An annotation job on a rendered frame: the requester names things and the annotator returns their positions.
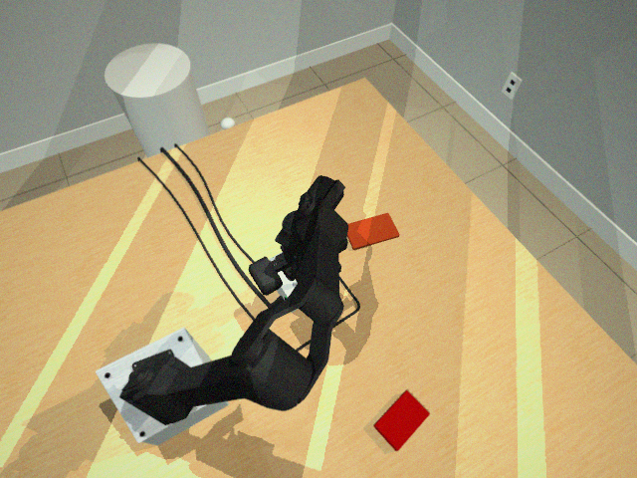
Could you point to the red rectangular block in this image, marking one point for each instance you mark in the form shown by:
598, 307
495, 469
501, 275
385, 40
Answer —
401, 420

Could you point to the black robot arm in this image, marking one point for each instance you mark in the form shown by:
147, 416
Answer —
262, 368

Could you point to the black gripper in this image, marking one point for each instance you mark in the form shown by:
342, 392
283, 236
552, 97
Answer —
265, 273

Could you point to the reddish-brown flat rectangular slab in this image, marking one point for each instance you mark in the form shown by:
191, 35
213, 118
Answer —
370, 231

